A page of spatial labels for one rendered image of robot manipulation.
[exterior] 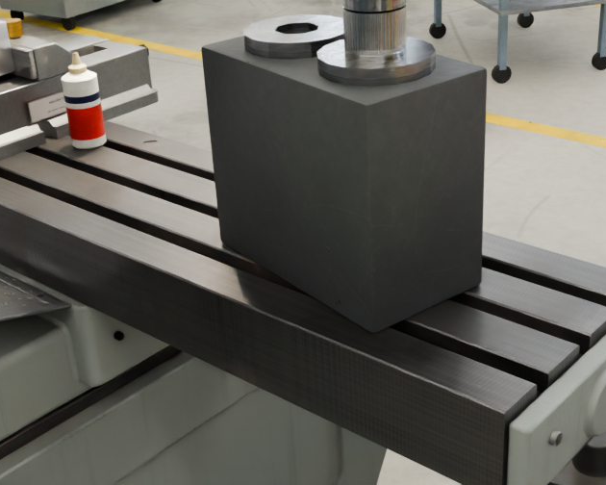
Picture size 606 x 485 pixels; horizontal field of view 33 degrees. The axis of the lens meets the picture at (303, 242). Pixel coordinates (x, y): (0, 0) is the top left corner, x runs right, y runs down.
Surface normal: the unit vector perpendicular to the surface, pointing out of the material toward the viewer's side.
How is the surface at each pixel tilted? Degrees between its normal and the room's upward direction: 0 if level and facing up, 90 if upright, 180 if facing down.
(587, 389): 90
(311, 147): 90
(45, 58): 90
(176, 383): 90
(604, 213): 0
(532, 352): 0
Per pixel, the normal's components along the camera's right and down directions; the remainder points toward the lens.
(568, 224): -0.06, -0.89
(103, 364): 0.75, 0.26
